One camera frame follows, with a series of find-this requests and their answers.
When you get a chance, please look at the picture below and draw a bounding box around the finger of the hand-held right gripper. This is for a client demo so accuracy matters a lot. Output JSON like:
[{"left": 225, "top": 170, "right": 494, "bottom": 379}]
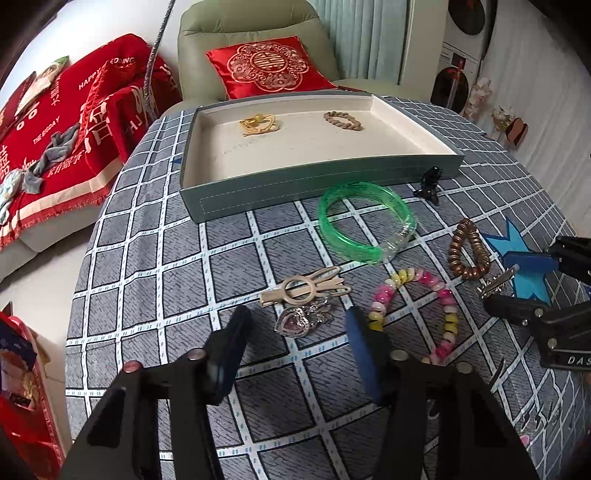
[
  {"left": 484, "top": 293, "right": 591, "bottom": 331},
  {"left": 503, "top": 235, "right": 591, "bottom": 284}
]

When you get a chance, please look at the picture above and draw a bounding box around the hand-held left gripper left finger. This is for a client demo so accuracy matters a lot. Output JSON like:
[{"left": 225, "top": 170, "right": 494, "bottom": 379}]
[{"left": 60, "top": 305, "right": 254, "bottom": 480}]

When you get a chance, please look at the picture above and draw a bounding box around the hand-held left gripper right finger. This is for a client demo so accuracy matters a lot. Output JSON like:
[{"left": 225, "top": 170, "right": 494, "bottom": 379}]
[{"left": 345, "top": 305, "right": 541, "bottom": 480}]

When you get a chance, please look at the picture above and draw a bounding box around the silver metal hair clip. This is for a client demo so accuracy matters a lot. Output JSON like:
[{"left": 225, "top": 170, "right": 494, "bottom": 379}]
[{"left": 478, "top": 270, "right": 515, "bottom": 298}]

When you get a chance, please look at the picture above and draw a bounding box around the silver heart pendant keychain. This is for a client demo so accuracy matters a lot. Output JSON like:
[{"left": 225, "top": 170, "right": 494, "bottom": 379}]
[{"left": 274, "top": 298, "right": 335, "bottom": 337}]

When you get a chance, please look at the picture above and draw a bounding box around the pink yellow spiral hair tie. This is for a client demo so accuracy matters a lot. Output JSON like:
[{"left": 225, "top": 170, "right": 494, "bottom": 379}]
[{"left": 368, "top": 267, "right": 459, "bottom": 365}]

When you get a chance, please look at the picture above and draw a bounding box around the beige rabbit hair clip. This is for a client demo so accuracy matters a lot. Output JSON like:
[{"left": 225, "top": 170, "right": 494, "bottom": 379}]
[{"left": 259, "top": 265, "right": 352, "bottom": 308}]

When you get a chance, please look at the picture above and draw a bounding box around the brown spiral hair tie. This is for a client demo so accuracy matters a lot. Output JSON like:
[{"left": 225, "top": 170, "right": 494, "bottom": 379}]
[{"left": 448, "top": 218, "right": 491, "bottom": 279}]

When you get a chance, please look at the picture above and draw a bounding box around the green translucent bangle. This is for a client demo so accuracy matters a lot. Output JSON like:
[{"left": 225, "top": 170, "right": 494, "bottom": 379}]
[{"left": 318, "top": 181, "right": 417, "bottom": 265}]

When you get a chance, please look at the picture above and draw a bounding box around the black claw clip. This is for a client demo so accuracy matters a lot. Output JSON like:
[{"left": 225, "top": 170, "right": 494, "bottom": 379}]
[{"left": 412, "top": 168, "right": 444, "bottom": 204}]

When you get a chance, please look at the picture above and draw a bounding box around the grey jewelry tray beige lining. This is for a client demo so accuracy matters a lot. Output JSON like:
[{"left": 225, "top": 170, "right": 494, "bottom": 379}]
[{"left": 179, "top": 91, "right": 465, "bottom": 224}]

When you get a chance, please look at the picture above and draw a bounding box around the beige sofa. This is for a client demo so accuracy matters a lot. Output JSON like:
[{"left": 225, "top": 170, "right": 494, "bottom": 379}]
[{"left": 0, "top": 185, "right": 121, "bottom": 283}]

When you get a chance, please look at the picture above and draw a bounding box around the red box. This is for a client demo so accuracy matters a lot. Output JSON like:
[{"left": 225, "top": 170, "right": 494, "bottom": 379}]
[{"left": 0, "top": 300, "right": 65, "bottom": 480}]

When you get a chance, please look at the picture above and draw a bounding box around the white washing machine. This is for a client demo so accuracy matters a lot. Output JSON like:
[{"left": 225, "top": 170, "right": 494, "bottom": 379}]
[{"left": 431, "top": 0, "right": 499, "bottom": 116}]

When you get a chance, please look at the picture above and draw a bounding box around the red cushion with white print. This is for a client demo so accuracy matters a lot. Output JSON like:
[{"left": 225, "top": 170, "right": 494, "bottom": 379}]
[{"left": 83, "top": 60, "right": 183, "bottom": 162}]

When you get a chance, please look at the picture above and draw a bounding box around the grey crumpled cloth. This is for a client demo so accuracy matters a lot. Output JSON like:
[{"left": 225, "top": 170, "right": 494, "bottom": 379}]
[{"left": 23, "top": 122, "right": 81, "bottom": 195}]

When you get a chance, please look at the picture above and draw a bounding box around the light patterned cloth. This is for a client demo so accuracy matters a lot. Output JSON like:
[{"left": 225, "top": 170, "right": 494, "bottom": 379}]
[{"left": 0, "top": 168, "right": 24, "bottom": 227}]

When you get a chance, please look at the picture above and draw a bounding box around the red embroidered satin cushion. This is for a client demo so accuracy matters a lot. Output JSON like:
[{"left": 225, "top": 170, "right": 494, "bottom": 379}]
[{"left": 205, "top": 36, "right": 340, "bottom": 100}]

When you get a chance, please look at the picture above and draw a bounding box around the pale blue curtain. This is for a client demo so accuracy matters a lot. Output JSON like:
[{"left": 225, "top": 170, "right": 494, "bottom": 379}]
[{"left": 307, "top": 0, "right": 416, "bottom": 79}]

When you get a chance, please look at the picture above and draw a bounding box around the pale green armchair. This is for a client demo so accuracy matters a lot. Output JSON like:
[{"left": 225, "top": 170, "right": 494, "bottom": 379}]
[{"left": 178, "top": 0, "right": 432, "bottom": 123}]

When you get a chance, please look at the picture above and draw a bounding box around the red printed blanket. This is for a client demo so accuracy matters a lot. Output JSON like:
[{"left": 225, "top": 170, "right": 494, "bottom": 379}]
[{"left": 0, "top": 33, "right": 183, "bottom": 252}]

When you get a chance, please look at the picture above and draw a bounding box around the green white printed cushion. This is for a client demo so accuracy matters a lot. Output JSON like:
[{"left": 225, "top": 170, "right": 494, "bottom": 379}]
[{"left": 16, "top": 55, "right": 70, "bottom": 116}]

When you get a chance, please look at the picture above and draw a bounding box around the gold hair tie with bead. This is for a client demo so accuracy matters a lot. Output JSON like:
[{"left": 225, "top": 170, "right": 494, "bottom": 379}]
[{"left": 239, "top": 113, "right": 279, "bottom": 136}]

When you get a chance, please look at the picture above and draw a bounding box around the beige braided hair tie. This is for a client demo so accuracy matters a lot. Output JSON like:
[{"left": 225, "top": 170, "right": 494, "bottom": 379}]
[{"left": 323, "top": 111, "right": 364, "bottom": 131}]

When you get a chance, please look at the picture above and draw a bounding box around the grey braided cable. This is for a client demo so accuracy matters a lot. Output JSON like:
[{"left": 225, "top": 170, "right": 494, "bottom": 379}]
[{"left": 142, "top": 0, "right": 176, "bottom": 125}]

